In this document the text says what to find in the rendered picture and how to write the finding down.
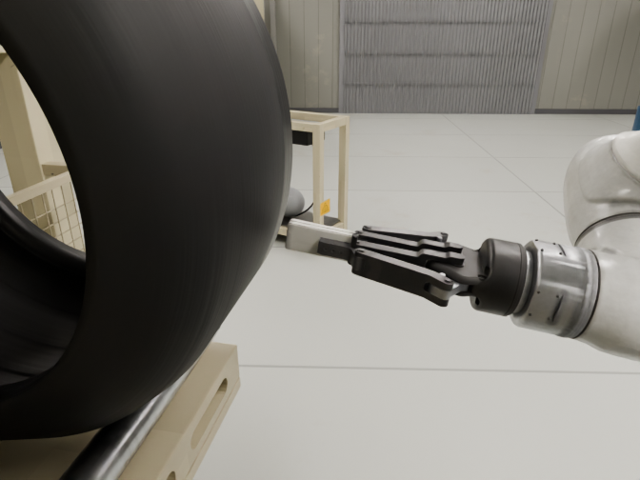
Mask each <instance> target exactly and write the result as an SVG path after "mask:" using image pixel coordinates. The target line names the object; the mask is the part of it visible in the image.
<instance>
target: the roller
mask: <svg viewBox="0 0 640 480"><path fill-rule="evenodd" d="M220 328H221V327H220ZM220 328H219V330H220ZM217 332H218V331H217ZM217 332H216V333H215V334H214V336H213V337H212V339H211V340H210V342H209V344H210V343H211V341H212V340H213V338H214V337H215V335H216V334H217ZM208 346H209V345H207V347H208ZM206 349H207V348H205V349H204V351H203V352H202V354H201V355H200V356H199V358H198V359H197V360H196V361H195V362H194V364H193V365H192V366H191V367H190V368H189V369H188V370H187V371H186V372H185V373H184V374H183V375H182V376H181V377H180V378H179V379H178V380H177V381H176V382H175V383H173V384H172V385H171V386H170V387H168V388H167V389H166V390H164V391H163V392H161V393H160V394H159V395H157V396H156V397H154V398H153V399H152V400H150V401H149V402H148V403H147V404H146V405H144V406H143V407H141V408H140V409H138V410H136V411H135V412H133V413H131V414H130V415H128V416H126V417H124V418H122V419H120V420H118V421H116V422H114V423H112V424H110V425H107V426H105V427H103V428H100V429H99V431H98V432H96V433H95V435H94V436H93V437H92V438H91V440H90V441H89V442H88V444H87V445H86V446H85V447H84V448H83V450H82V451H81V452H80V453H79V455H78V456H77V457H76V458H75V460H74V461H73V462H72V463H71V464H70V466H69V467H68V468H67V470H66V471H65V472H64V473H63V475H62V476H61V477H60V478H59V480H118V478H119V477H120V475H121V474H122V472H123V471H124V469H125V468H126V467H127V465H128V464H129V462H130V460H131V459H132V457H133V456H134V454H135V453H136V452H137V451H138V449H139V448H140V446H141V445H142V444H143V442H144V441H145V439H146V438H147V436H148V435H149V433H150V431H151V430H152V428H153V427H154V425H155V424H156V422H157V421H158V419H159V418H160V417H161V415H162V414H163V412H164V411H165V409H166V408H167V406H168V405H169V403H170V401H171V400H172V398H173V397H174V395H175V394H176V393H177V392H178V391H179V389H180V388H181V386H182V385H183V383H184V382H185V380H186V379H187V377H188V376H189V374H190V372H191V371H192V370H193V368H194V367H195V365H196V364H197V362H198V361H199V359H200V358H201V356H202V355H203V353H204V352H205V350H206Z"/></svg>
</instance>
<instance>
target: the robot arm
mask: <svg viewBox="0 0 640 480"><path fill-rule="evenodd" d="M563 201H564V213H565V221H566V226H567V231H568V235H569V239H570V242H571V244H572V246H567V245H561V244H556V243H554V242H553V243H552V242H547V241H542V240H538V239H534V240H530V241H529V242H528V243H527V244H526V245H525V246H524V247H523V245H522V244H520V243H515V242H511V241H506V240H501V239H496V238H488V239H486V240H485V241H484V242H483V243H482V245H481V248H479V249H478V250H473V249H470V248H467V247H465V246H462V245H460V244H457V243H452V242H448V241H447V240H448V237H449V235H448V234H447V233H446V232H443V231H432V232H425V231H418V230H401V229H393V228H384V227H375V226H363V228H362V230H356V231H353V230H344V229H339V228H335V227H330V226H326V225H321V224H316V223H312V222H307V221H302V220H297V219H292V218H291V220H290V221H289V222H288V228H287V237H286V245H285V248H286V249H288V250H297V251H301V252H305V253H310V254H315V255H319V256H324V257H328V258H332V259H337V260H342V261H347V262H348V264H349V265H351V266H352V268H351V272H352V273H353V274H355V275H358V276H361V277H364V278H367V279H369V280H372V281H375V282H378V283H381V284H384V285H387V286H390V287H393V288H396V289H399V290H403V291H406V292H409V293H412V294H415V295H418V296H421V297H423V298H425V299H427V300H429V301H431V302H432V303H433V304H435V305H437V306H439V307H447V306H448V304H449V300H450V297H452V296H453V295H457V296H461V297H466V296H469V297H470V304H471V306H472V308H473V309H475V310H478V311H482V312H486V313H491V314H495V315H500V316H504V317H507V316H510V320H511V322H512V323H513V324H514V325H515V326H517V327H519V328H524V329H528V330H536V331H541V332H544V333H549V334H554V335H556V336H558V337H562V338H570V339H573V340H577V341H580V342H582V343H585V344H587V345H589V346H590V347H592V348H594V349H596V350H599V351H602V352H604V353H607V354H610V355H614V356H617V357H621V358H625V359H629V360H632V361H637V362H640V130H638V131H624V132H621V133H620V134H611V135H605V136H601V137H598V138H595V139H593V140H591V141H589V142H588V143H587V144H586V145H584V146H583V147H582V148H581V149H580V150H579V151H578V152H576V153H575V155H574V156H573V158H572V159H571V161H570V164H569V166H568V169H567V172H566V176H565V180H564V187H563Z"/></svg>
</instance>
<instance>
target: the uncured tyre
mask: <svg viewBox="0 0 640 480"><path fill-rule="evenodd" d="M0 45H1V46H2V47H3V49H4V50H5V52H6V53H7V54H8V56H9V57H10V59H11V61H12V62H13V63H14V65H15V66H16V68H18V70H19V72H20V73H21V75H22V76H23V78H24V79H25V81H26V83H27V84H28V86H29V88H30V90H31V92H32V93H33V95H34V97H35V99H36V100H37V102H38V104H39V106H40V108H41V110H42V112H44V114H45V116H46V118H47V120H48V122H49V124H50V128H51V130H52V132H53V134H54V136H55V138H56V141H57V143H58V145H59V148H60V150H61V152H62V154H63V157H64V160H65V162H66V165H67V168H68V171H69V174H70V179H71V182H72V184H73V187H74V191H75V195H76V198H77V202H78V207H79V210H80V215H81V220H82V226H83V232H84V239H85V250H86V252H84V251H81V250H78V249H75V248H73V247H71V246H69V245H67V244H65V243H63V242H61V241H59V240H57V239H56V238H54V237H52V236H51V235H49V234H47V233H46V232H44V231H43V230H41V229H40V228H38V227H37V226H36V225H35V224H33V223H32V222H31V220H29V219H28V218H27V217H26V216H25V215H24V214H23V213H22V212H21V211H19V210H18V209H17V208H16V207H15V206H14V205H13V204H12V202H11V201H10V200H9V199H8V198H7V197H6V196H5V194H4V193H3V192H2V191H1V190H0V441H5V440H24V439H43V438H56V437H64V436H71V435H75V434H80V433H84V432H88V431H92V430H97V429H100V428H103V427H105V426H107V425H110V424H112V423H114V422H116V421H118V420H120V419H122V418H124V417H126V416H128V415H130V414H131V413H133V412H135V411H136V410H138V409H140V408H141V407H143V406H144V405H146V404H147V403H148V402H149V401H150V400H152V399H153V398H154V397H156V396H157V395H159V394H160V393H161V392H163V391H164V390H166V389H167V388H168V387H170V386H171V385H172V384H173V383H175V382H176V381H177V380H178V379H179V378H180V377H181V376H182V375H183V374H184V373H185V372H186V371H187V370H188V369H189V368H190V367H191V366H192V365H193V364H194V362H195V361H196V360H197V359H198V358H199V356H200V355H201V354H202V352H203V351H204V349H205V348H206V347H207V345H208V344H209V342H210V340H211V339H212V337H213V336H214V334H215V333H216V332H217V331H218V330H219V328H220V327H221V325H222V324H223V322H224V321H225V319H226V318H227V316H228V315H229V313H230V311H231V310H232V309H233V307H234V306H235V304H236V303H237V301H238V300H239V298H240V297H241V295H242V294H243V292H244V291H245V289H246V288H247V287H248V285H249V284H250V282H251V280H252V279H253V277H254V276H255V274H256V273H257V272H258V271H259V269H260V268H261V266H262V265H263V263H264V262H265V260H266V258H267V256H268V255H269V253H270V250H271V248H272V246H273V243H274V241H275V239H276V236H277V234H278V231H279V230H280V227H281V224H282V221H283V217H284V214H285V210H286V206H287V203H288V198H289V193H290V180H291V171H292V129H291V119H290V105H289V98H288V94H287V89H286V84H285V80H284V76H283V72H282V69H281V66H280V62H279V59H278V56H277V53H276V50H275V47H274V45H273V43H272V40H271V38H270V34H269V31H268V29H267V27H266V24H265V22H264V20H263V18H262V15H261V13H260V11H259V9H258V8H257V6H256V4H255V2H254V0H0Z"/></svg>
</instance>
